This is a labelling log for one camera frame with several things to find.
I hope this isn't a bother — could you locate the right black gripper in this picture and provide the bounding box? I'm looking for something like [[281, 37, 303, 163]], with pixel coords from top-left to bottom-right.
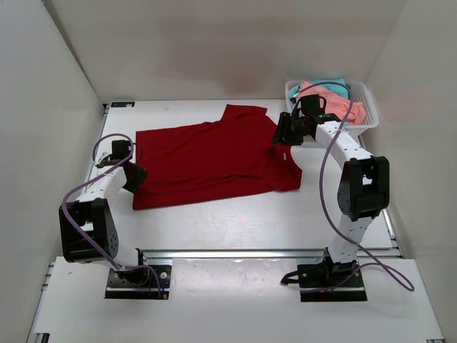
[[272, 113, 308, 146]]

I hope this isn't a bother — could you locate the red t shirt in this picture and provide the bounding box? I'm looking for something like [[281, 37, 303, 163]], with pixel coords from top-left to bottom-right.
[[133, 104, 302, 210]]

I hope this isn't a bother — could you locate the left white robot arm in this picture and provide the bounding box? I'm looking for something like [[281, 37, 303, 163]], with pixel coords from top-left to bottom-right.
[[59, 161, 149, 284]]

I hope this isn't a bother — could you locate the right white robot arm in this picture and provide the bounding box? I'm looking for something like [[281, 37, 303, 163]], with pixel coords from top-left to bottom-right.
[[272, 112, 390, 287]]

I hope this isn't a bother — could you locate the pink t shirt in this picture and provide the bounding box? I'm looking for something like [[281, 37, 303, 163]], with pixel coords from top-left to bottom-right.
[[298, 81, 366, 125]]

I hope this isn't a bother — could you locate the teal t shirt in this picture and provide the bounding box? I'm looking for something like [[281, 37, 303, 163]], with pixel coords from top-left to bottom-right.
[[286, 79, 350, 104]]

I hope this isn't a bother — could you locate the white plastic laundry basket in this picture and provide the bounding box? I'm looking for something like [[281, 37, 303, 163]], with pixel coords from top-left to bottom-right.
[[285, 79, 378, 139]]

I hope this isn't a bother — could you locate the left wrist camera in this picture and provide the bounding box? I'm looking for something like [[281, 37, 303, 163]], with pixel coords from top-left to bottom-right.
[[96, 140, 132, 169]]

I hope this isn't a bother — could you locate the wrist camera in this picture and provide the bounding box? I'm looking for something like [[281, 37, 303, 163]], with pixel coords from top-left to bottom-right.
[[300, 94, 327, 116], [96, 140, 132, 169]]

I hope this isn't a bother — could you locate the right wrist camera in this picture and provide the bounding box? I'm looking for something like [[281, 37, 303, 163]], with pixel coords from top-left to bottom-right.
[[300, 94, 327, 116]]

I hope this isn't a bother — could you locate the aluminium rail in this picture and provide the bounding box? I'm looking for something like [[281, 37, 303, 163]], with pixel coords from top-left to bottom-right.
[[144, 249, 323, 259]]

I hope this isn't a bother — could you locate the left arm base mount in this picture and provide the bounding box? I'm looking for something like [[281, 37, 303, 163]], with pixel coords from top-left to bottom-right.
[[104, 255, 172, 300]]

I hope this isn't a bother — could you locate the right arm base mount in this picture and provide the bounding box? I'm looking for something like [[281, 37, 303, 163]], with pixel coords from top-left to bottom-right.
[[280, 256, 368, 302]]

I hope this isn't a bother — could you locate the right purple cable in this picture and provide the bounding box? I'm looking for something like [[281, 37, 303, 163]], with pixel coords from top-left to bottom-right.
[[291, 81, 416, 296]]

